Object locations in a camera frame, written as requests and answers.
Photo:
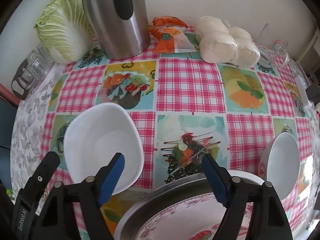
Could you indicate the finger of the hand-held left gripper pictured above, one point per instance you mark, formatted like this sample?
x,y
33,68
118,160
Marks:
x,y
46,166

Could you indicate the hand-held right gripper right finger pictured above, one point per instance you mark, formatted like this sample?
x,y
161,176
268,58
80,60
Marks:
x,y
215,180

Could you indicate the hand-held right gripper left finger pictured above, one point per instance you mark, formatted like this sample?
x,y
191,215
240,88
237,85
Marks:
x,y
112,177

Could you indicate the small white plate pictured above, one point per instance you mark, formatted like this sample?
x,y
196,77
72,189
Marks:
x,y
247,176

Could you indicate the white square bowl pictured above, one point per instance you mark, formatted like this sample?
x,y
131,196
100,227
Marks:
x,y
105,142

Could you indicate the large steel basin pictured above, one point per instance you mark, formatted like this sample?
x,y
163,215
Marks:
x,y
140,202

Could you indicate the floral strawberry plate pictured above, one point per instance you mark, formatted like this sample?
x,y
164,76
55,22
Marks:
x,y
180,217

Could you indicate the white bowl strawberry print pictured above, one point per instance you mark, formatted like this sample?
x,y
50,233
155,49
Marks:
x,y
282,165

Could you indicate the grey leaf patterned cloth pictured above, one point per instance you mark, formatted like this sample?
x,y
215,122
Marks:
x,y
27,130

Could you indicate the pink checked tablecloth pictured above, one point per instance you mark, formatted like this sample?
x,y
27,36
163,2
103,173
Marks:
x,y
190,90

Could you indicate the clear drinking glass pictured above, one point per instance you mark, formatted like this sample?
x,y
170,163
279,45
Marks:
x,y
46,51
35,63

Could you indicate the white box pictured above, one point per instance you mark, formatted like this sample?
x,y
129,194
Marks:
x,y
301,90

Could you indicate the black device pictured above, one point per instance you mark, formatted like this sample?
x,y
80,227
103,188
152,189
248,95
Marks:
x,y
313,92

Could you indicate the napa cabbage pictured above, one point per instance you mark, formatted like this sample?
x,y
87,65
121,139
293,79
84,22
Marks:
x,y
62,30

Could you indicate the bag of steamed buns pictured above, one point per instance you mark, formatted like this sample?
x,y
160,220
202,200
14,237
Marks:
x,y
220,42

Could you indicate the glass mug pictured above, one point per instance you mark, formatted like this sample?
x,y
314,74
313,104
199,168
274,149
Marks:
x,y
272,50

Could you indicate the orange snack packet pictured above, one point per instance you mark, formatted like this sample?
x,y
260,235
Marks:
x,y
170,40
170,21

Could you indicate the stainless steel thermos jug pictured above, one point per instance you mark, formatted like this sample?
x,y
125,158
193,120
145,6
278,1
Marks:
x,y
112,30

